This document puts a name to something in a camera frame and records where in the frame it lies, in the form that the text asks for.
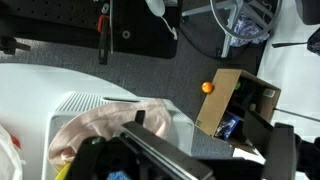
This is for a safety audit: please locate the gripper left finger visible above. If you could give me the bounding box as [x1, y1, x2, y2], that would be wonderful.
[71, 109, 214, 180]

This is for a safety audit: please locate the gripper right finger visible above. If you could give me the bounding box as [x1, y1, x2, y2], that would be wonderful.
[242, 110, 298, 180]

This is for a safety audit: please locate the blue soft item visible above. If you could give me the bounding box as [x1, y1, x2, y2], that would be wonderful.
[106, 170, 131, 180]

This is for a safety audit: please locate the pink cloth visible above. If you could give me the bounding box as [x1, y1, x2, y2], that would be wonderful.
[48, 99, 173, 168]

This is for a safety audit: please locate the yellow toy item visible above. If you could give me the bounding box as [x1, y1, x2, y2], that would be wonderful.
[54, 162, 73, 180]

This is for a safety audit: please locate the white plastic container box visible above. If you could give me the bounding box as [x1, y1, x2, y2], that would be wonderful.
[41, 91, 196, 180]

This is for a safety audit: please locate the blue packet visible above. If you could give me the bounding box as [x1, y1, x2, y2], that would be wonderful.
[214, 111, 243, 141]

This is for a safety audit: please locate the orange ball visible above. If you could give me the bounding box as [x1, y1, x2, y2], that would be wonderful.
[201, 81, 215, 94]

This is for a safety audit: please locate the brown cardboard box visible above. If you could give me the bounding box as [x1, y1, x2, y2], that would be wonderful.
[194, 68, 282, 148]

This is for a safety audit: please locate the thin black rod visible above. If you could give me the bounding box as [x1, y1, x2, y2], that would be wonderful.
[271, 41, 309, 49]

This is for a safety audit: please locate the blue patterned fabric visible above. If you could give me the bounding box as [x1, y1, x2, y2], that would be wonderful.
[229, 14, 271, 48]

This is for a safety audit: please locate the white plastic bag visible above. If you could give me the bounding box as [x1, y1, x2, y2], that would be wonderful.
[0, 124, 26, 180]

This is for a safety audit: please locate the black perforated platform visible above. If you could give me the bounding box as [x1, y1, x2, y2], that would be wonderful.
[0, 0, 183, 60]

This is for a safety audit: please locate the red-handled black clamp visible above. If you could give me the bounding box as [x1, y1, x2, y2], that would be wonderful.
[97, 14, 111, 65]

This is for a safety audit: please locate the white corded object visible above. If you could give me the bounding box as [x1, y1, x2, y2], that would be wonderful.
[144, 0, 179, 41]

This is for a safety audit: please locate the black knob handle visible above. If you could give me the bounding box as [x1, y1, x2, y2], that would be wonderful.
[0, 35, 32, 56]

